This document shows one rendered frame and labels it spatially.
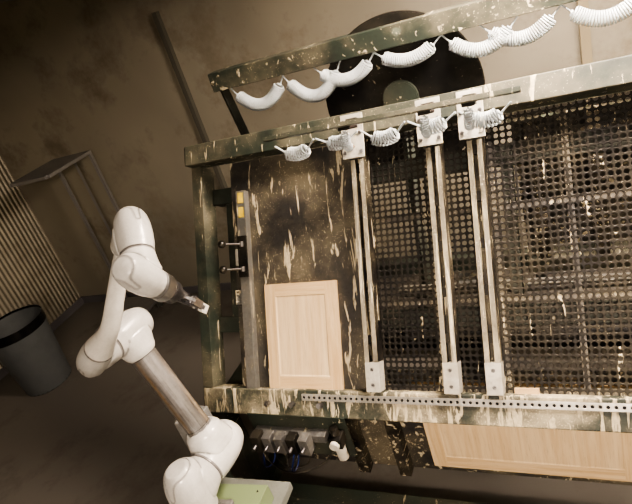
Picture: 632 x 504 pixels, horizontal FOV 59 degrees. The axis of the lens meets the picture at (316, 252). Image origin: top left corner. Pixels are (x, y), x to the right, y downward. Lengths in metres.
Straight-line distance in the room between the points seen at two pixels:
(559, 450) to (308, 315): 1.25
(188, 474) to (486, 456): 1.40
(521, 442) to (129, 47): 4.11
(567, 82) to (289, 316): 1.50
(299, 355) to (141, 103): 3.22
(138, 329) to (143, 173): 3.46
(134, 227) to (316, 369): 1.21
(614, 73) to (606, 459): 1.58
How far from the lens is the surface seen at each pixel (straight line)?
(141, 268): 1.61
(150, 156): 5.39
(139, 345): 2.18
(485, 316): 2.27
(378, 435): 2.98
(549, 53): 4.21
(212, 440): 2.31
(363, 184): 2.41
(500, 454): 2.86
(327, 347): 2.54
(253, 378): 2.73
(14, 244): 6.48
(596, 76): 2.30
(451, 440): 2.85
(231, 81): 3.15
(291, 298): 2.60
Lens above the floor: 2.51
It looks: 26 degrees down
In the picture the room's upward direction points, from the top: 19 degrees counter-clockwise
